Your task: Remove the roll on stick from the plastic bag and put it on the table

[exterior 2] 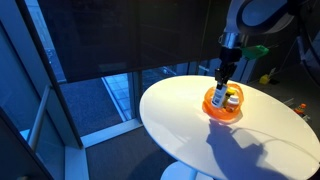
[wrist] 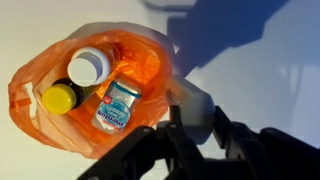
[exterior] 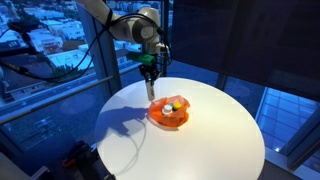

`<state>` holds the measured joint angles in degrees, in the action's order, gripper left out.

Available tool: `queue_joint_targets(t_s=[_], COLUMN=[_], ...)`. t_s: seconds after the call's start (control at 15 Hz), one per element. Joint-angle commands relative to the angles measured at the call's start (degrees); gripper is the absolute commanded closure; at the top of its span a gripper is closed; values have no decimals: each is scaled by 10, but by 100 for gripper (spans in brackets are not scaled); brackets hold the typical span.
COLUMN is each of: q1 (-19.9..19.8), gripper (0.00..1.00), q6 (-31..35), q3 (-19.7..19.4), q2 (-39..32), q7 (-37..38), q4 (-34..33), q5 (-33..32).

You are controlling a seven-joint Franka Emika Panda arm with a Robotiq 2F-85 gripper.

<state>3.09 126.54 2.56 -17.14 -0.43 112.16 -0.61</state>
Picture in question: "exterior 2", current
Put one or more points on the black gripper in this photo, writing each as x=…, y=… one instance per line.
x=230, y=55

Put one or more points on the white roll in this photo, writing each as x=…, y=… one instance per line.
x=219, y=95

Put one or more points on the Franka robot arm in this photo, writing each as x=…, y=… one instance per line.
x=256, y=16

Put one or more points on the yellow cap bottle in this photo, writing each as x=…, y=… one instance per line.
x=228, y=95

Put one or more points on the white cap pill bottle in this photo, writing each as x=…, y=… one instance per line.
x=232, y=104

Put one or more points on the orange bowl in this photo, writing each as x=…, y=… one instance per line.
x=216, y=111

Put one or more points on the small yellow box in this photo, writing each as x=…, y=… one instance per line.
x=264, y=79

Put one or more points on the small orange bottle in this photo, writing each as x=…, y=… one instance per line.
x=300, y=109

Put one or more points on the dark roller window blind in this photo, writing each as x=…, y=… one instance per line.
x=133, y=36

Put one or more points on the metal window handrail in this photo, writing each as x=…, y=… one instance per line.
x=38, y=118

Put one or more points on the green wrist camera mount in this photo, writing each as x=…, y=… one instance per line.
x=255, y=52

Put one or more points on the white table pedestal base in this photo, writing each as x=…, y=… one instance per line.
x=181, y=171

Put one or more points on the window frame pillar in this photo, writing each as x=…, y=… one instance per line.
x=50, y=73

